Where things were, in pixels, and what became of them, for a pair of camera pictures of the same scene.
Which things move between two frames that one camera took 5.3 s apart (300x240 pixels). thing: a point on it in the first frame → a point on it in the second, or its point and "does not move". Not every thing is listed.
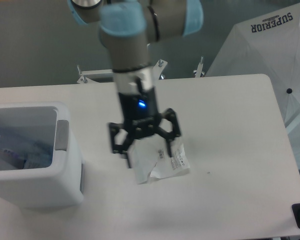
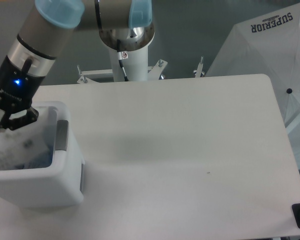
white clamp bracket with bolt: (198, 72) does not move
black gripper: (141, 117) → (12, 91)
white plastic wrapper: (149, 157) → (23, 147)
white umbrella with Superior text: (277, 45) does not move
